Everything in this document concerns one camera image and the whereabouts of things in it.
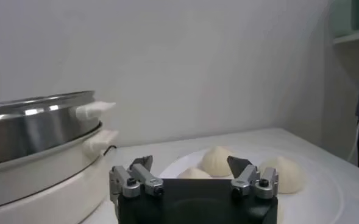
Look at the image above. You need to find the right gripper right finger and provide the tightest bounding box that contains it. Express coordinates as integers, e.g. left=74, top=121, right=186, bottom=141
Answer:
left=227, top=155, right=280, bottom=200

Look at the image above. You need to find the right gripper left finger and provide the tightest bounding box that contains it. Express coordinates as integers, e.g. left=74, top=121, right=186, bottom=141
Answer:
left=108, top=155, right=165, bottom=214

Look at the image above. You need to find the white steamed baozi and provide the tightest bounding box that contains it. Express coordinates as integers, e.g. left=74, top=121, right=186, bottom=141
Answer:
left=176, top=166, right=213, bottom=180
left=201, top=145, right=238, bottom=178
left=260, top=156, right=305, bottom=195

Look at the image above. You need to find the stainless steel steamer basket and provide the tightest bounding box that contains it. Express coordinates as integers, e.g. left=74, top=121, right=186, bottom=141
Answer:
left=0, top=90, right=116, bottom=167

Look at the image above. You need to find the white round plate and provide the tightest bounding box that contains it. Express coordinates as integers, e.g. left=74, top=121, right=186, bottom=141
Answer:
left=159, top=145, right=344, bottom=224

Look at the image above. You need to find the white electric cooker base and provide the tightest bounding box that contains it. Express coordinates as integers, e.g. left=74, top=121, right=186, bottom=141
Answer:
left=0, top=123, right=119, bottom=224

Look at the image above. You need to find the green and white shelf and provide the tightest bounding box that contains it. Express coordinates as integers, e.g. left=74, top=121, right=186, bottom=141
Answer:
left=331, top=0, right=359, bottom=46

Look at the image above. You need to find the black cooker power cord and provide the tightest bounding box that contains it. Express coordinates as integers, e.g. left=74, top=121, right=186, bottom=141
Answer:
left=102, top=145, right=118, bottom=156

